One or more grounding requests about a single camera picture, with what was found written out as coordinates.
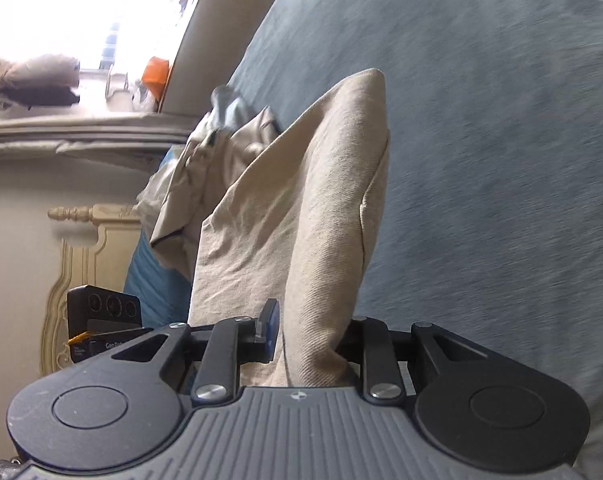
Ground orange bag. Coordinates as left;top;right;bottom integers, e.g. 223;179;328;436
141;56;171;99

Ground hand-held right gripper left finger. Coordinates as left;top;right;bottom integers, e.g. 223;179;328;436
112;298;282;405

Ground grey curtain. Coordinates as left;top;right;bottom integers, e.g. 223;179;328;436
0;112;198;167

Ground beige jacket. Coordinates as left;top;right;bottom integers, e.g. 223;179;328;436
136;104;283;282

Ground blue pillow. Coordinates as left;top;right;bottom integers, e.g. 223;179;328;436
124;239;193;327

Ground white wall rack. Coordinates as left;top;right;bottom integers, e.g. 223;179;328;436
104;72;133;99

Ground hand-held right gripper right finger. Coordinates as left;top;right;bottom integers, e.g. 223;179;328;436
338;315;490;401

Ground grey blue blanket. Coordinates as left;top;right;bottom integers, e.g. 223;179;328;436
226;0;603;463

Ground cream carved headboard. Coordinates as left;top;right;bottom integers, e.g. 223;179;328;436
38;203;143;377

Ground grey cloth bundle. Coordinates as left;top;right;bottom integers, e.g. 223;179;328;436
0;53;81;110

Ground beige pants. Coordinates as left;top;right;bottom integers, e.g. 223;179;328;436
187;67;393;389

